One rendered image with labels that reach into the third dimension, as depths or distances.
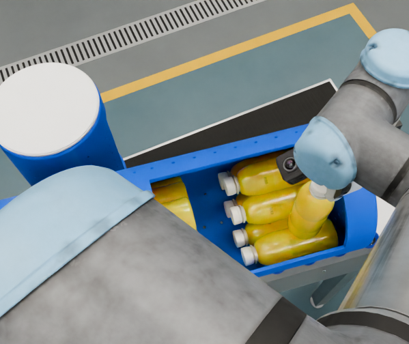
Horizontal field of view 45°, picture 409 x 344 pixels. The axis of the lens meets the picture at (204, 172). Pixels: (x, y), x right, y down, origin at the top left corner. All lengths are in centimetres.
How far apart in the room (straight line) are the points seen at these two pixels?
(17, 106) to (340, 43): 190
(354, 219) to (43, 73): 85
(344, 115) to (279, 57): 213
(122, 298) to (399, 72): 45
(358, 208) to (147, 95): 173
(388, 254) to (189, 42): 242
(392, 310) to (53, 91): 112
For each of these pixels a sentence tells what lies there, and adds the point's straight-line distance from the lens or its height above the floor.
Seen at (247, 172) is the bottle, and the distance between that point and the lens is 102.
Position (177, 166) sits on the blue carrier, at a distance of 94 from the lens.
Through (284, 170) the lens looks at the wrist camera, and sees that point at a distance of 75.
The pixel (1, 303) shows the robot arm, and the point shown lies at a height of 185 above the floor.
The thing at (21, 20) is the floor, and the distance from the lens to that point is 302.
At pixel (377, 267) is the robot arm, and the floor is 173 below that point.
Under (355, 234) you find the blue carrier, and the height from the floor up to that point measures 115.
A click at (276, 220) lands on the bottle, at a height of 106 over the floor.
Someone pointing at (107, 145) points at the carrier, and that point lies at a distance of 135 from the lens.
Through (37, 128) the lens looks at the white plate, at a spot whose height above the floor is 104.
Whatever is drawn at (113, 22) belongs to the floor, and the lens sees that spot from 287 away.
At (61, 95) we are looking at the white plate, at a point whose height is 104.
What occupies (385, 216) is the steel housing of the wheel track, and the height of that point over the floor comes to 93.
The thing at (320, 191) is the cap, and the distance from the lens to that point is 87.
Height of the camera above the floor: 205
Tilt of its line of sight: 64 degrees down
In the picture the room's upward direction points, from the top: 2 degrees counter-clockwise
